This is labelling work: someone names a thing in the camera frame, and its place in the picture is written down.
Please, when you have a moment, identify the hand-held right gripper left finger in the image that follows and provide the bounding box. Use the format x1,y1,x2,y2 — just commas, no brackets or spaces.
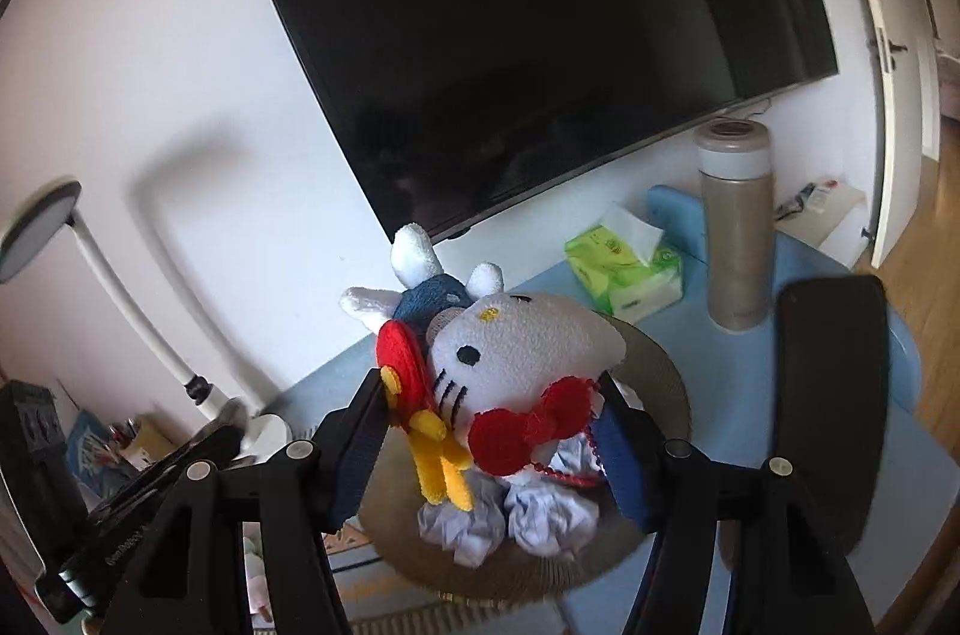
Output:
97,369,395,635

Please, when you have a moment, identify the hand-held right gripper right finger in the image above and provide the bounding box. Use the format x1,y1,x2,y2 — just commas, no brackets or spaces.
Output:
592,376,878,635

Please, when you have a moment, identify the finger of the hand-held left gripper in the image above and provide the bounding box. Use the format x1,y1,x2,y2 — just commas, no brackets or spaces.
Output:
171,417,254,470

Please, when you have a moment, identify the round woven basket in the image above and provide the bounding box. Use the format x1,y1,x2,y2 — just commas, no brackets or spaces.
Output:
354,312,692,604

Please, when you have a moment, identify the white cat plush toy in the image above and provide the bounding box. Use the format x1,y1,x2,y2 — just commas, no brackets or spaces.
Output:
341,222,629,478

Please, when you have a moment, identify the tan pen cup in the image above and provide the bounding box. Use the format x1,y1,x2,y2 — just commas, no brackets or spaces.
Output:
116,414,179,473

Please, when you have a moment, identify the red yellow plush toy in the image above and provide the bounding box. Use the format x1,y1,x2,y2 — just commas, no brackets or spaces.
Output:
373,320,475,510

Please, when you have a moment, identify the blue picture book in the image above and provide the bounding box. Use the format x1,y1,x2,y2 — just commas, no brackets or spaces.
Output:
66,410,141,495

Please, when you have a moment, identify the green tissue pack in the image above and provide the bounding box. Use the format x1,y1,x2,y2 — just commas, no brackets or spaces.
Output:
564,201,685,320

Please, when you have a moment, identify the black flat object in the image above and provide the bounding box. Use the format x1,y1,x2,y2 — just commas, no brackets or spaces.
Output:
772,273,911,553

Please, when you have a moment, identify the beige thermos bottle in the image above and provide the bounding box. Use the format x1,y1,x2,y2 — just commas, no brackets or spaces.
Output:
691,118,776,333

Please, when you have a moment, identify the white desk lamp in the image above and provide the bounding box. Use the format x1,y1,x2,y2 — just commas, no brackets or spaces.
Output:
0,177,295,465

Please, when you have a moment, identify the black television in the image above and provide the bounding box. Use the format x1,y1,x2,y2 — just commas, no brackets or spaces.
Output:
221,0,841,244

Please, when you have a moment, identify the white door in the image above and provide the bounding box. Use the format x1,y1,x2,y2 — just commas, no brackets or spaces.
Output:
806,0,951,270

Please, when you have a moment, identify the dark door handle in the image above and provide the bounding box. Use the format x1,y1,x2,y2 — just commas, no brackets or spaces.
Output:
868,26,910,76

